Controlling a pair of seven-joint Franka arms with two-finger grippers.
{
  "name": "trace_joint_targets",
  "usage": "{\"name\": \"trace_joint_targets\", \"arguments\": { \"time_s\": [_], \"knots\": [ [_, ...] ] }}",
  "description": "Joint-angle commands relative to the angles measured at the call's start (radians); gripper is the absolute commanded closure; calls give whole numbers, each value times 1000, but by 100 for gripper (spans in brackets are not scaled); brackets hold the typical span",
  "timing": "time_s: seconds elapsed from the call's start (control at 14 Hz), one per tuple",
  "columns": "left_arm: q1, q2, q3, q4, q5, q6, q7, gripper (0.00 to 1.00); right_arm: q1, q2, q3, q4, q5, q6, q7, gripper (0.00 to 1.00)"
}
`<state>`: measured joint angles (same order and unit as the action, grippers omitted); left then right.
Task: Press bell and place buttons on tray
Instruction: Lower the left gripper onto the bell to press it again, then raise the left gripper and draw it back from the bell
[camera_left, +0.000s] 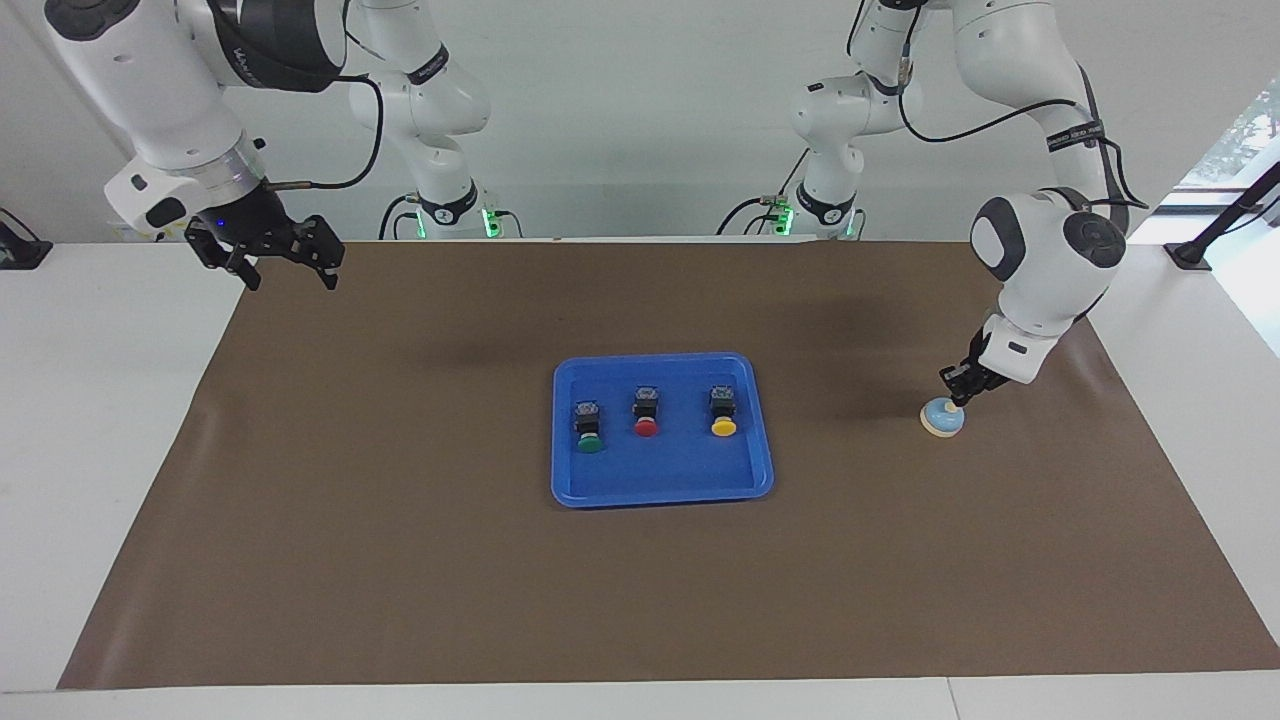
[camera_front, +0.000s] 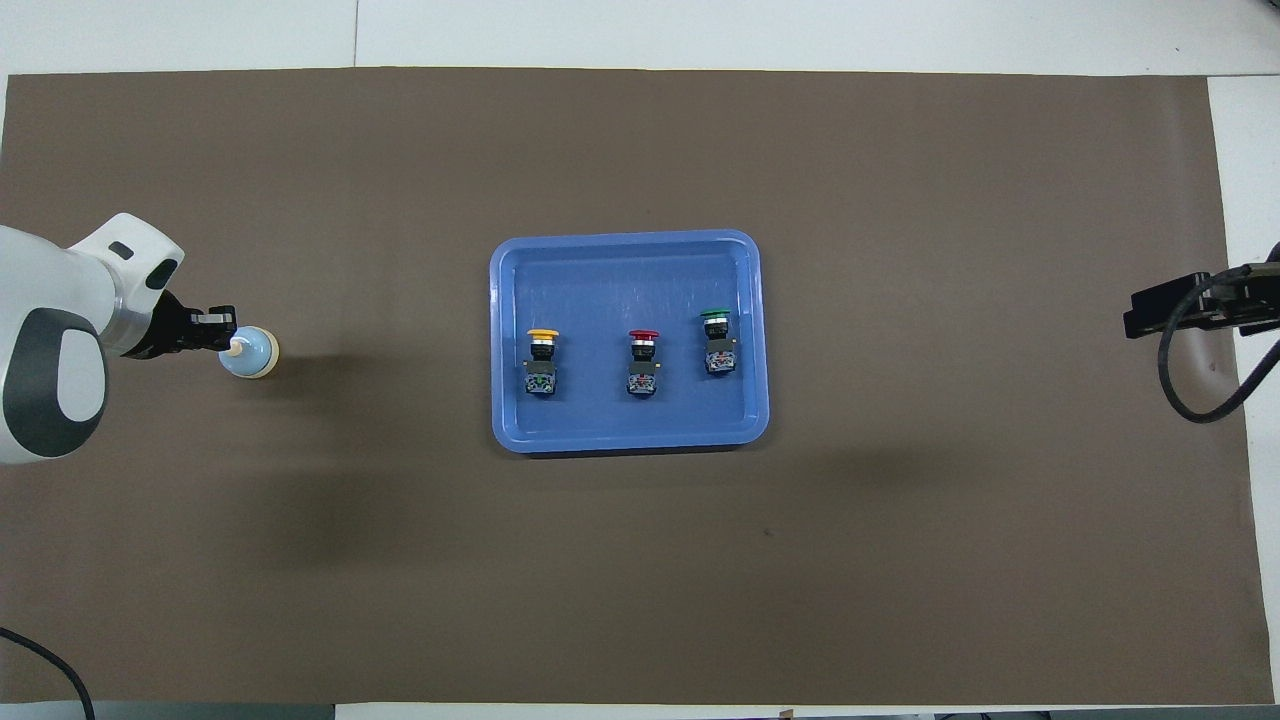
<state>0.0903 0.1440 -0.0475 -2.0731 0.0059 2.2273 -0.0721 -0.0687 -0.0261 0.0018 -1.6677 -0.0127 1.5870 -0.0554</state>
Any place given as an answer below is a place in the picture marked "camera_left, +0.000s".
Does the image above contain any black cable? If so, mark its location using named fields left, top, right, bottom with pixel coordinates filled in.
left=378, top=193, right=425, bottom=242
left=772, top=148, right=813, bottom=206
left=262, top=28, right=387, bottom=192
left=716, top=196, right=793, bottom=238
left=846, top=0, right=1151, bottom=237

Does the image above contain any black stand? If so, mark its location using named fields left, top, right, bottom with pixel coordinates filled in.
left=0, top=206, right=54, bottom=272
left=1163, top=160, right=1280, bottom=273

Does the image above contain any light blue desk bell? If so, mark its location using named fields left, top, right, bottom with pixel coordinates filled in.
left=919, top=396, right=968, bottom=440

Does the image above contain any blue plastic tray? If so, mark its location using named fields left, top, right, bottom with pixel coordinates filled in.
left=549, top=351, right=777, bottom=510

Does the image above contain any window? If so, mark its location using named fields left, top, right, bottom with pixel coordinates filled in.
left=1178, top=78, right=1280, bottom=193

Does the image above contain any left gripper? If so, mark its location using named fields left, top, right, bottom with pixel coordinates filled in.
left=938, top=329, right=1011, bottom=407

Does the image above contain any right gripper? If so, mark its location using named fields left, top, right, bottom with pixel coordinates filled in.
left=184, top=180, right=347, bottom=293

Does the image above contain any green push button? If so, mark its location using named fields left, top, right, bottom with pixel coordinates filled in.
left=572, top=399, right=609, bottom=455

